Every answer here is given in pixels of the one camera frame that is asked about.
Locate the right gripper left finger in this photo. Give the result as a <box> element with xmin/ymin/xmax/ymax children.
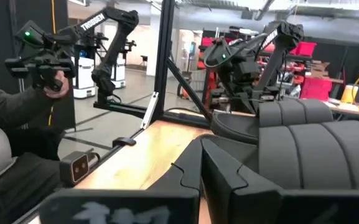
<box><xmin>39</xmin><ymin>138</ymin><xmax>203</xmax><ymax>224</ymax></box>

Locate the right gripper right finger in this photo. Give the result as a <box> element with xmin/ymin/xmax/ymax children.
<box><xmin>201</xmin><ymin>138</ymin><xmax>359</xmax><ymax>224</ymax></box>

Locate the black rubber slide sandal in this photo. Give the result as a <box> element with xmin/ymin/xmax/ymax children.
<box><xmin>202</xmin><ymin>120</ymin><xmax>359</xmax><ymax>191</ymax></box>
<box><xmin>210</xmin><ymin>98</ymin><xmax>335</xmax><ymax>146</ymax></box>

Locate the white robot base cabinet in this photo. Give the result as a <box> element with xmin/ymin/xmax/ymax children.
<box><xmin>72</xmin><ymin>57</ymin><xmax>96</xmax><ymax>100</ymax></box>
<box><xmin>110</xmin><ymin>58</ymin><xmax>127</xmax><ymax>90</ymax></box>

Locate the red storage bin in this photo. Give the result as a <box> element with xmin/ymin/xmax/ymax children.
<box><xmin>291</xmin><ymin>41</ymin><xmax>318</xmax><ymax>57</ymax></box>

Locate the red fabric cover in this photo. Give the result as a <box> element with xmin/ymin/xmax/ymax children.
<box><xmin>300</xmin><ymin>77</ymin><xmax>333</xmax><ymax>102</ymax></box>

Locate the small black edge clip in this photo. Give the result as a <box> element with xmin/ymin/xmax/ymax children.
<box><xmin>111</xmin><ymin>136</ymin><xmax>137</xmax><ymax>148</ymax></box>

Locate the yellow plastic container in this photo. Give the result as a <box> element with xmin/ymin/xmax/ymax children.
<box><xmin>340</xmin><ymin>84</ymin><xmax>359</xmax><ymax>105</ymax></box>

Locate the person's hand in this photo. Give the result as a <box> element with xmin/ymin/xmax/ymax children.
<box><xmin>43</xmin><ymin>70</ymin><xmax>70</xmax><ymax>100</ymax></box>

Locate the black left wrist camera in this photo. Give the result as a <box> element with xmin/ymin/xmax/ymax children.
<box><xmin>202</xmin><ymin>37</ymin><xmax>232</xmax><ymax>68</ymax></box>

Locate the silver angle bracket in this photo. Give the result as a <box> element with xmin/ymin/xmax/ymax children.
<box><xmin>139</xmin><ymin>91</ymin><xmax>160</xmax><ymax>130</ymax></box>

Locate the small black depth camera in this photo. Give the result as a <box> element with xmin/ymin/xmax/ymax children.
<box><xmin>58</xmin><ymin>151</ymin><xmax>90</xmax><ymax>188</ymax></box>

